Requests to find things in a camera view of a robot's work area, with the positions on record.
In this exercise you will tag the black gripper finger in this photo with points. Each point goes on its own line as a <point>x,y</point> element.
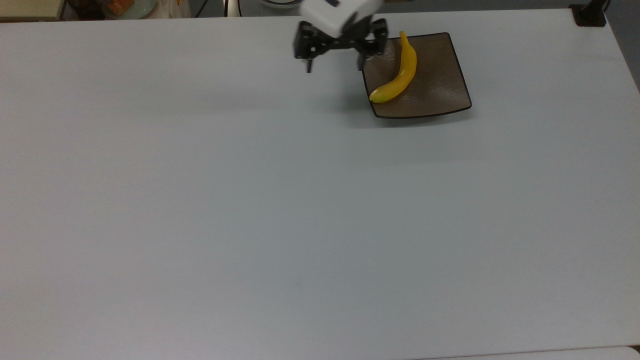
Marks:
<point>306,42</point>
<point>375,42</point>

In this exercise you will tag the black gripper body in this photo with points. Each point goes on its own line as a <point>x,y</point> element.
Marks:
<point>350,39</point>

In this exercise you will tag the yellow banana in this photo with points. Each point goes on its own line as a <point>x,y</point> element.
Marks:
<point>403,72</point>

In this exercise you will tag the square brown ceramic plate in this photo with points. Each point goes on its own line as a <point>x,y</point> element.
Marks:
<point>435,85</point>

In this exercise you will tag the plate with orange food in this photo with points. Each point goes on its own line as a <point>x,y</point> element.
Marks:
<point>127,7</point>

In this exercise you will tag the white plastic bag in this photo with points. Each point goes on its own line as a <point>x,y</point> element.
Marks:
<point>175,8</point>

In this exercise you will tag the light wooden board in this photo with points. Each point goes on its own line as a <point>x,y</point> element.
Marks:
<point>30,9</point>

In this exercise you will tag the black table clamp mount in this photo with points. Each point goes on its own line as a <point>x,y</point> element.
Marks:
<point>590,14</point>

